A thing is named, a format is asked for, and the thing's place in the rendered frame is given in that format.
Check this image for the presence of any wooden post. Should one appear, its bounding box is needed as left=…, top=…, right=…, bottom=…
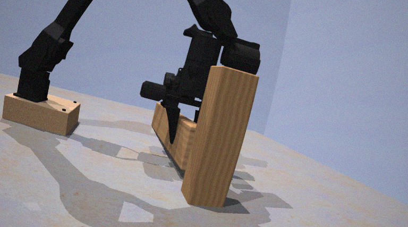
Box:
left=181, top=66, right=259, bottom=208

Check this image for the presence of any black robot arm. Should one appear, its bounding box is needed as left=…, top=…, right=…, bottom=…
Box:
left=13, top=0, right=260, bottom=103

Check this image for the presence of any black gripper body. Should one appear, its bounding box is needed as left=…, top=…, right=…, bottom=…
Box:
left=140, top=60, right=211, bottom=111

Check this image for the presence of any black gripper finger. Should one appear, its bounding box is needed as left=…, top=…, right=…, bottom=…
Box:
left=160, top=102, right=181, bottom=144
left=194, top=110, right=200, bottom=123

